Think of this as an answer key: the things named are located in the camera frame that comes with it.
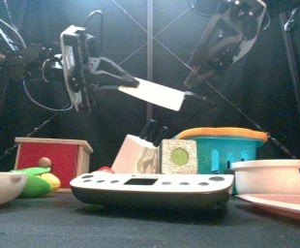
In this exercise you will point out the grey vertical frame pole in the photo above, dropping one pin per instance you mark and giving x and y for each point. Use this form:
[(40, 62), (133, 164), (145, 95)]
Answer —
[(149, 48)]

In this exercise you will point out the green toy vegetable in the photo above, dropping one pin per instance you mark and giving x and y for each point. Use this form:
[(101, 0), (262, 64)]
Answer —
[(33, 185)]

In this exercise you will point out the small red toy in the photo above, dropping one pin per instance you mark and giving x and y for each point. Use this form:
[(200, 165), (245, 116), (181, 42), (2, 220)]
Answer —
[(105, 169)]

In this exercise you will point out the pink plate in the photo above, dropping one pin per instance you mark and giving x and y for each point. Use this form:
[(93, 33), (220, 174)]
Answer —
[(285, 205)]

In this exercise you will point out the red wooden box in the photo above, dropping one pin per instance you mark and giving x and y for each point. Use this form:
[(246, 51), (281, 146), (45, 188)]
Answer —
[(60, 158)]

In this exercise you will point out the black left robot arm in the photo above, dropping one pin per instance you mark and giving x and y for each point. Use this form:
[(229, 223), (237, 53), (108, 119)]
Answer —
[(21, 59)]

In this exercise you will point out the white toy kitchen scale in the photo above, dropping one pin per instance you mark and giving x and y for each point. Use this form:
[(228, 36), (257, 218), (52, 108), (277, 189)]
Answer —
[(152, 189)]

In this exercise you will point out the white pot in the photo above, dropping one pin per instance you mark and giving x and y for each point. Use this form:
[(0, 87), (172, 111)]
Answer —
[(270, 177)]

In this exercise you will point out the speckled box green oval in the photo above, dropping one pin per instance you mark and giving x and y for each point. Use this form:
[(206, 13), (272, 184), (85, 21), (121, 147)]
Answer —
[(178, 156)]

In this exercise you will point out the teal plastic basket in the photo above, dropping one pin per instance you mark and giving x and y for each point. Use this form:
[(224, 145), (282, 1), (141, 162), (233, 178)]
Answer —
[(221, 155)]

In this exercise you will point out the white bowl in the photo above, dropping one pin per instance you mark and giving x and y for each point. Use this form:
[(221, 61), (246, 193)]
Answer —
[(1, 189)]

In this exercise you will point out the white knife block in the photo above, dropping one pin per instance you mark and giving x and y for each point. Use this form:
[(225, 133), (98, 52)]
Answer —
[(133, 155)]

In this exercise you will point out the yellow toy fruit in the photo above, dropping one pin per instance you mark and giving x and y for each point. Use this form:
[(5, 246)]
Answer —
[(52, 181)]

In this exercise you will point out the black slanted frame pole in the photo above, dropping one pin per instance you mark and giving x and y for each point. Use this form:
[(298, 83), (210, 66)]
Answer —
[(294, 80)]

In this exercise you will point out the brown wooden knob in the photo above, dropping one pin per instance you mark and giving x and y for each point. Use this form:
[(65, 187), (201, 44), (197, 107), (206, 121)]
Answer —
[(44, 162)]

